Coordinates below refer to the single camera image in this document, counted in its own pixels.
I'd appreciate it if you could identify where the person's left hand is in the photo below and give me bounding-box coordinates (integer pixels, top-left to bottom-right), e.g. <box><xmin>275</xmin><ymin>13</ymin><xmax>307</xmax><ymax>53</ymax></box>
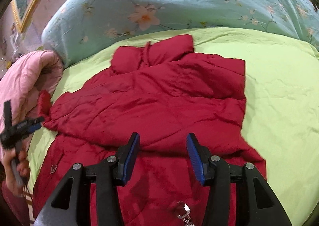
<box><xmin>2</xmin><ymin>149</ymin><xmax>30</xmax><ymax>197</ymax></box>

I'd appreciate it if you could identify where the green bed sheet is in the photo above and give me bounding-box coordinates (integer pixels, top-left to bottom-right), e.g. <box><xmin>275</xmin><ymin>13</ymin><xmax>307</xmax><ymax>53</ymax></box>
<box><xmin>26</xmin><ymin>27</ymin><xmax>319</xmax><ymax>226</ymax></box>

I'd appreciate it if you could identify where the red quilted puffer coat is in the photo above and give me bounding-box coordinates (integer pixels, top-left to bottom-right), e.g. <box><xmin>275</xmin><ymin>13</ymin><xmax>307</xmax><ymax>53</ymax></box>
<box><xmin>33</xmin><ymin>34</ymin><xmax>266</xmax><ymax>225</ymax></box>

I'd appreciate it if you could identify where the pink folded quilt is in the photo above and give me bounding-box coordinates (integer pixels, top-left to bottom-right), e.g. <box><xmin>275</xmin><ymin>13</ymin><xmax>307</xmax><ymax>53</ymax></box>
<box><xmin>0</xmin><ymin>49</ymin><xmax>64</xmax><ymax>164</ymax></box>

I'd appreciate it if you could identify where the teal floral duvet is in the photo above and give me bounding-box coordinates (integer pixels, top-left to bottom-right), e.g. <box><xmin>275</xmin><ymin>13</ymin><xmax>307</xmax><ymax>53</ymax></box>
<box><xmin>42</xmin><ymin>0</ymin><xmax>318</xmax><ymax>67</ymax></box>

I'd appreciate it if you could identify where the pink fleece sleeve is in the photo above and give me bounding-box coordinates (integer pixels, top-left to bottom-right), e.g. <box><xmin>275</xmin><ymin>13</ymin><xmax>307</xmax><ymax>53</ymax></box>
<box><xmin>1</xmin><ymin>181</ymin><xmax>30</xmax><ymax>225</ymax></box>

